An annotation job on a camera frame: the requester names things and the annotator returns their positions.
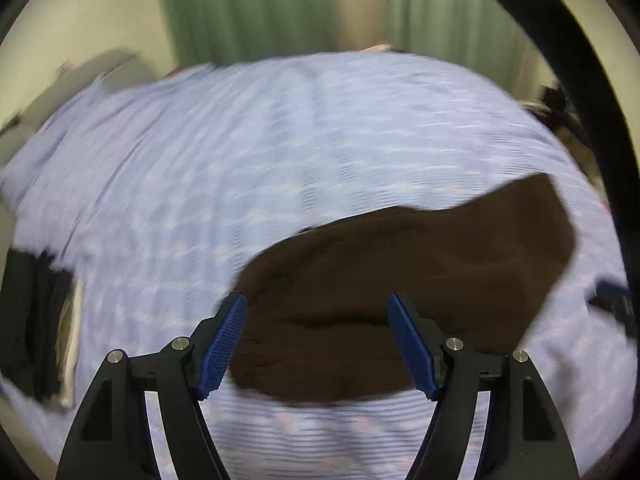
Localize black folded garment stack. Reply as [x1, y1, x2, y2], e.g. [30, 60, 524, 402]
[0, 249, 85, 408]

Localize dark brown pants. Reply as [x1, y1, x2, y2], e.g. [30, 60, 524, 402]
[227, 174, 577, 404]

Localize light blue checked bed sheet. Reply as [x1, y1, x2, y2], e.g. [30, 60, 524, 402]
[0, 52, 632, 480]

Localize grey headboard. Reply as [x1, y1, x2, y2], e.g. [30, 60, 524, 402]
[0, 50, 151, 136]

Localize dark clutter beside bed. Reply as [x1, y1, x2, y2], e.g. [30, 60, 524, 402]
[522, 82, 596, 143]

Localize green curtain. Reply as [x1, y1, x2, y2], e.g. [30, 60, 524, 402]
[156, 0, 531, 67]

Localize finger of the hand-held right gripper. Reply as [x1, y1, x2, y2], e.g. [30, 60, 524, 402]
[588, 280, 635, 338]

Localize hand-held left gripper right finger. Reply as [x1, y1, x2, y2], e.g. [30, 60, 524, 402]
[387, 293, 581, 480]

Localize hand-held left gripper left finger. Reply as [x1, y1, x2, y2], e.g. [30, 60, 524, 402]
[56, 292, 248, 480]

